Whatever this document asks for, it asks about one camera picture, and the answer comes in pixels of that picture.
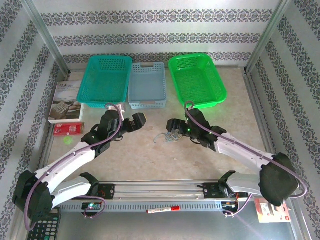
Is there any white thin cable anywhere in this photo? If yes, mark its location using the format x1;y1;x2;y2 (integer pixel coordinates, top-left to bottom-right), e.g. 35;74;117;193
162;134;187;145

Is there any dark blue thin cable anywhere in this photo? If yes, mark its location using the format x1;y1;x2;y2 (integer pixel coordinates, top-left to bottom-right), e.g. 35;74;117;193
162;131;176;144

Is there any light blue thin cable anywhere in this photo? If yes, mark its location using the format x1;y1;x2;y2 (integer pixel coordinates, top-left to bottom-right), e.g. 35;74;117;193
153;132;167;145

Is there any light blue plastic basket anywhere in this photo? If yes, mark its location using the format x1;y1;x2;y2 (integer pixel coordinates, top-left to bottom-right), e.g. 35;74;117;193
127;61;166;110

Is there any small red box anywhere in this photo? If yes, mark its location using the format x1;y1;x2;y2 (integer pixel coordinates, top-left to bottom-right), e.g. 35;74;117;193
52;121;85;137

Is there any teal plastic basket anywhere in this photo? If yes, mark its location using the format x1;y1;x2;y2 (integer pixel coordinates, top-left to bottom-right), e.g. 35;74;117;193
76;54;133;109

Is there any green plastic basket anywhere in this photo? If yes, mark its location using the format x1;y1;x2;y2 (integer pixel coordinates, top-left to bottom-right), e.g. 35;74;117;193
167;52;228;110

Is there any book with photo cover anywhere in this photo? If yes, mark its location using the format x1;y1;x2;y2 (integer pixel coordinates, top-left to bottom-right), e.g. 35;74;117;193
47;79;85;125

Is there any red capped white marker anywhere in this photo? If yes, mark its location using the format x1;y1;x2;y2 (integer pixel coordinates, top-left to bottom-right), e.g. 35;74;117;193
146;205;181;215

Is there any small controller board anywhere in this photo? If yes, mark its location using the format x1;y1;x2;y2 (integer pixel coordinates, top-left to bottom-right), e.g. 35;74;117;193
221;200;238;210
81;201;103;211

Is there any red and white package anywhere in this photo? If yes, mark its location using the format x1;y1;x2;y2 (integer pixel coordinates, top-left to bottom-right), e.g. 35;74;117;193
254;197;292;224

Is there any black calculator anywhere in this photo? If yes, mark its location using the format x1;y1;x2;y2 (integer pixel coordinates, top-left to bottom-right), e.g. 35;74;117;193
26;207;62;240

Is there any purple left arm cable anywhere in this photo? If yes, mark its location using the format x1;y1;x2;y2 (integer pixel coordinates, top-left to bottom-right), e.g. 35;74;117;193
23;102;126;232

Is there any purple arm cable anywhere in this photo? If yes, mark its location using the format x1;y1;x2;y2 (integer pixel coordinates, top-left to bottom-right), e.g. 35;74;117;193
184;100;308;218
23;102;126;232

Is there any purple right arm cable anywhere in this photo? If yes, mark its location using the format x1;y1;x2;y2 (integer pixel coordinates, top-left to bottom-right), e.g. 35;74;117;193
184;100;308;218

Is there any aluminium side rail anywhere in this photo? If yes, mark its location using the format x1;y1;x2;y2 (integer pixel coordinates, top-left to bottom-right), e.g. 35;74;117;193
37;119;60;181
242;72;279;157

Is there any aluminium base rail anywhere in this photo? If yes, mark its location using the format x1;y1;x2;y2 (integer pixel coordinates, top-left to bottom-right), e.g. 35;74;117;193
98;180;227;201

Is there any grey slotted cable duct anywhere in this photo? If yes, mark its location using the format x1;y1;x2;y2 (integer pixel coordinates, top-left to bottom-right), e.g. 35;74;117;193
59;200;225;213

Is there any metal frame post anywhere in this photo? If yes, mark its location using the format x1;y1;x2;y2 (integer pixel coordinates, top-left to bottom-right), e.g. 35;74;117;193
19;0;71;76
244;0;293;74

